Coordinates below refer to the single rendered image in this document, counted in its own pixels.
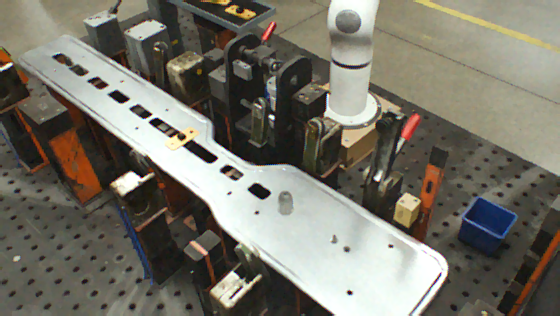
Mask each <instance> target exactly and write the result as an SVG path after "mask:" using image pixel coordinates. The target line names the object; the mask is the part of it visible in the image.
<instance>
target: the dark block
mask: <svg viewBox="0 0 560 316"><path fill-rule="evenodd" d="M326 107H327V90H326V89H324V88H322V87H319V86H317V85H315V84H314V83H312V82H310V83H309V84H308V85H307V86H306V87H303V88H302V89H301V90H300V91H298V92H297V93H295V94H294V95H292V96H291V110H292V117H293V118H294V119H295V140H296V168H299V169H301V170H302V171H303V172H305V173H306V174H307V170H306V169H304V166H302V157H303V151H304V146H305V140H306V132H307V128H308V122H309V121H310V120H311V119H313V118H314V117H320V119H322V118H324V117H325V112H326Z"/></svg>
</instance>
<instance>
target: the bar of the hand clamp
mask: <svg viewBox="0 0 560 316"><path fill-rule="evenodd" d="M404 119H405V114H402V112H399V111H397V110H393V109H391V108H390V107H389V108H387V109H386V110H384V111H383V113H382V116H381V118H380V119H378V121H377V122H376V123H375V127H376V129H377V131H378V136H377V139H376V143H375V147H374V151H373V155H372V162H371V166H370V170H369V174H368V178H367V181H366V184H367V185H371V184H372V182H374V180H373V179H372V176H373V175H374V174H376V173H377V172H378V168H380V169H382V170H383V174H382V177H381V180H380V184H379V187H378V191H382V187H383V184H384V181H385V180H386V179H387V178H388V177H389V174H390V172H391V168H392V165H393V162H394V158H395V152H396V149H397V145H398V142H399V139H400V135H401V129H402V126H403V122H404Z"/></svg>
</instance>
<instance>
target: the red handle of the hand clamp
mask: <svg viewBox="0 0 560 316"><path fill-rule="evenodd" d="M420 121H421V119H420V116H419V115H416V114H415V115H411V116H410V118H409V120H408V121H407V123H406V125H405V127H403V129H402V130H401V135H400V139H399V142H398V145H397V149H396V152H395V158H394V162H395V159H396V157H397V156H398V155H399V153H400V152H401V150H402V148H403V146H404V145H405V144H406V143H407V142H408V140H409V139H410V138H411V136H412V135H413V133H414V131H415V129H416V128H417V127H418V126H419V122H420ZM382 174H383V170H382V169H380V168H379V169H378V172H377V173H376V174H374V175H373V176H372V179H373V180H374V181H375V182H377V183H378V184H380V180H381V177H382Z"/></svg>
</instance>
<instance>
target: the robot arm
mask: <svg viewBox="0 0 560 316"><path fill-rule="evenodd" d="M379 5H380V0H332V2H331V5H330V8H329V12H328V18H327V28H328V33H329V35H330V38H331V40H332V52H331V67H330V81H329V89H330V90H331V94H330V95H329V94H328V93H327V107H326V112H325V116H329V117H331V118H332V119H334V120H336V121H337V122H340V123H342V124H343V126H355V125H360V124H362V123H365V122H368V121H369V120H371V119H372V117H373V116H375V114H376V111H377V103H376V101H375V99H374V98H373V97H372V95H370V94H369V93H368V86H369V79H370V73H371V66H372V59H373V45H374V44H373V26H374V21H375V17H376V14H377V10H378V8H379Z"/></svg>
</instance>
